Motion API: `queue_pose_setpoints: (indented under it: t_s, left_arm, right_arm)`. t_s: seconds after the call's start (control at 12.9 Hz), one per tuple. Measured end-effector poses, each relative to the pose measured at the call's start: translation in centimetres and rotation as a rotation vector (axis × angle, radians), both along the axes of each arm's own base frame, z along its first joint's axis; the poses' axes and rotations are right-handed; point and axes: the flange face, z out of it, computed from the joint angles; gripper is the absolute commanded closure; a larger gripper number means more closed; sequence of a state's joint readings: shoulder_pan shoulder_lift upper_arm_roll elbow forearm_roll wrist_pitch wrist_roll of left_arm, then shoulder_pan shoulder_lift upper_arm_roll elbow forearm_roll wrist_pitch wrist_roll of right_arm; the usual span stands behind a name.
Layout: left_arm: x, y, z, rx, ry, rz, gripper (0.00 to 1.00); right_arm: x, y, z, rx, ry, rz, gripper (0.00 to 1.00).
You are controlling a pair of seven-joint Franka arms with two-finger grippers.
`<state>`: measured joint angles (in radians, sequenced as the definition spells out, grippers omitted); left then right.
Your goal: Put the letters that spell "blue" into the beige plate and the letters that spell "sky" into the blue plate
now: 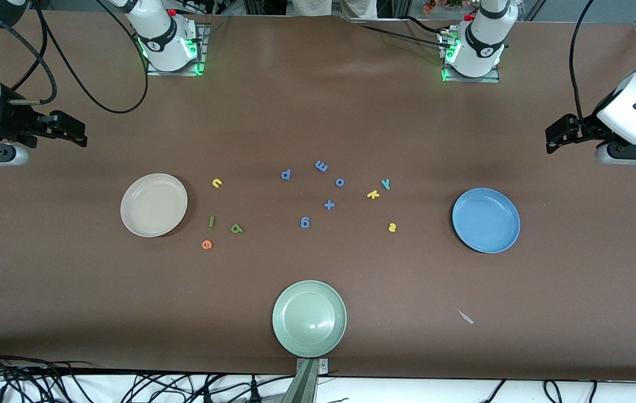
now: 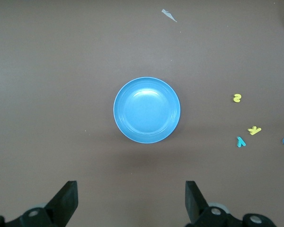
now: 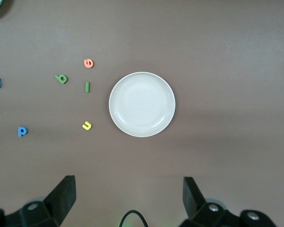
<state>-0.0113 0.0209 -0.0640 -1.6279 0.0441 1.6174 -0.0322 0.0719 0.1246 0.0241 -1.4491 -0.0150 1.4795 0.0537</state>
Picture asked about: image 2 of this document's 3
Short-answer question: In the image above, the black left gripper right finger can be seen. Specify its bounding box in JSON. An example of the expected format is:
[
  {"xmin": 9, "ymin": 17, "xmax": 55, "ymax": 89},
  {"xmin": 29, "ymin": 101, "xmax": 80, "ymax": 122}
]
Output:
[{"xmin": 185, "ymin": 181, "xmax": 279, "ymax": 227}]

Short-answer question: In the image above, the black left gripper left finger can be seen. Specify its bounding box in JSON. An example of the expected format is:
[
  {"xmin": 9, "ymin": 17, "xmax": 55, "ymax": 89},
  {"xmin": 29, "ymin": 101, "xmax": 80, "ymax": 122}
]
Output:
[{"xmin": 0, "ymin": 181, "xmax": 79, "ymax": 227}]

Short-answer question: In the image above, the teal foam letter y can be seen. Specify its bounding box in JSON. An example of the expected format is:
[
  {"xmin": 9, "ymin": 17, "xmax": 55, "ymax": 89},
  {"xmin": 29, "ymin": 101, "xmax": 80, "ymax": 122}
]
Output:
[{"xmin": 236, "ymin": 136, "xmax": 247, "ymax": 148}]

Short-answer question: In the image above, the yellow foam letter k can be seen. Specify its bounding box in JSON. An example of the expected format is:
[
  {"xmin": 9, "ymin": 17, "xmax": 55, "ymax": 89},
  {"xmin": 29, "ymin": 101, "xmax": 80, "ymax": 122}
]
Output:
[{"xmin": 247, "ymin": 126, "xmax": 262, "ymax": 136}]

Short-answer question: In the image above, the blue plate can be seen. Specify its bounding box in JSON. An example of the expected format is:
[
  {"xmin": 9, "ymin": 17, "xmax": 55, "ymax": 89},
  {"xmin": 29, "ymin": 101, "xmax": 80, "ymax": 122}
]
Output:
[{"xmin": 113, "ymin": 76, "xmax": 181, "ymax": 144}]

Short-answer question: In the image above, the brown table cover sheet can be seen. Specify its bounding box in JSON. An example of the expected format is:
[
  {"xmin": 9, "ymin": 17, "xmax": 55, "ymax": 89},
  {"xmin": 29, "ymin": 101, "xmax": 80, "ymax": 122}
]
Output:
[{"xmin": 0, "ymin": 0, "xmax": 284, "ymax": 227}]

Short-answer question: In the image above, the white tape scrap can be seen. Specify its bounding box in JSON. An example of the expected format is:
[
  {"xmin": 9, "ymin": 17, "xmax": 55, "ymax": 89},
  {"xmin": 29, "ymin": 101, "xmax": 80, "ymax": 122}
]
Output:
[{"xmin": 161, "ymin": 9, "xmax": 178, "ymax": 23}]

